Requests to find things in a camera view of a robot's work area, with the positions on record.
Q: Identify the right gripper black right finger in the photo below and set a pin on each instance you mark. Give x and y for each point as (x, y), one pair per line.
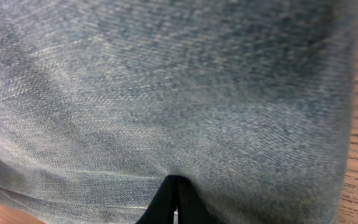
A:
(191, 208)

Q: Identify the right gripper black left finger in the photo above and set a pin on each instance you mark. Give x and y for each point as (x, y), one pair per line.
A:
(162, 207)

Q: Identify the light blue denim jeans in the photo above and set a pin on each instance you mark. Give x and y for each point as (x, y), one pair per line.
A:
(249, 100)

